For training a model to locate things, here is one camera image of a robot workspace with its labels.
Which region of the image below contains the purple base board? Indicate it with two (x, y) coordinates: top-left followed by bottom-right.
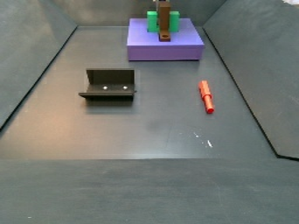
(125, 18), (204, 61)

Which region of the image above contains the black U-shaped holder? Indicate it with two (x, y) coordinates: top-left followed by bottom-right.
(78, 68), (136, 99)

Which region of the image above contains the red peg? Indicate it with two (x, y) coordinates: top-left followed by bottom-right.
(199, 80), (215, 114)

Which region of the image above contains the green block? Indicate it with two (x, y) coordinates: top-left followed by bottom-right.
(147, 11), (180, 32)

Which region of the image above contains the brown slotted bar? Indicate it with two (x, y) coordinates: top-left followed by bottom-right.
(157, 0), (171, 42)

